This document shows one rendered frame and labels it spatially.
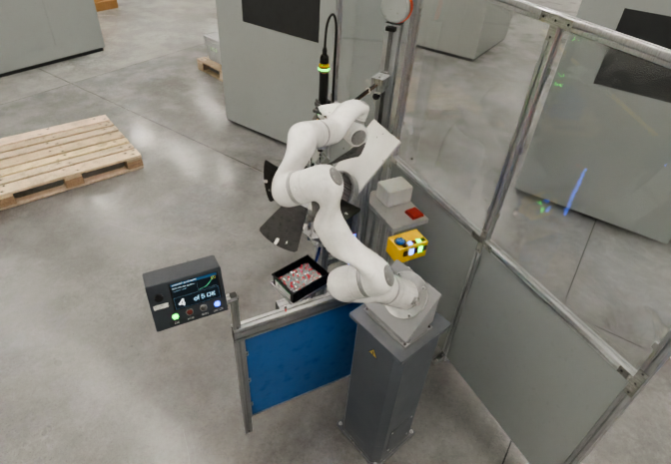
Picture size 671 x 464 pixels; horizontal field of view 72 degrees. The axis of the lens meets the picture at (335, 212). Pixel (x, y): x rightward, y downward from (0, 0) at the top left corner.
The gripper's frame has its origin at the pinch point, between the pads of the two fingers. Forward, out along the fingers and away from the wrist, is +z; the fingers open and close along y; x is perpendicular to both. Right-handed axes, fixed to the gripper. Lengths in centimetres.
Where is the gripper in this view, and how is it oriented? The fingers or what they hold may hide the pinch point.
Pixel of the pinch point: (323, 103)
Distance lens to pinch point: 197.0
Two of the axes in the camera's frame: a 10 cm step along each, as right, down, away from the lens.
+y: 8.9, -2.3, 3.8
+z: -4.4, -5.7, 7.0
